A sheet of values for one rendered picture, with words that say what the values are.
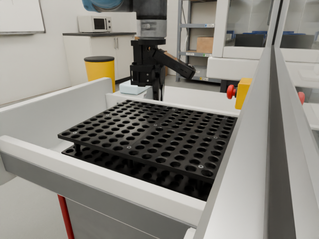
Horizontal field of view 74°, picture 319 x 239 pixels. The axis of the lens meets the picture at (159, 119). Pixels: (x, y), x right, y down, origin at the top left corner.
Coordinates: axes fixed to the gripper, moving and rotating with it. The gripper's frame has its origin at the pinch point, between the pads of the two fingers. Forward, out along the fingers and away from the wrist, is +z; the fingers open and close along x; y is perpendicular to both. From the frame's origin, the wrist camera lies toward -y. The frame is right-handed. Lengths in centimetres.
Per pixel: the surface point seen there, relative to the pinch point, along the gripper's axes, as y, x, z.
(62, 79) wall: 235, -283, 66
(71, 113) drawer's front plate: 13.6, 21.2, -7.1
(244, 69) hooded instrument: -30, -49, -5
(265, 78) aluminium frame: -17.6, 32.5, -17.9
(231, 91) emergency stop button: -19.3, -1.4, -7.0
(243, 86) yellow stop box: -21.4, 1.0, -9.3
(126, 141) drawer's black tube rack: -1.9, 32.6, -8.7
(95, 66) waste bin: 126, -204, 25
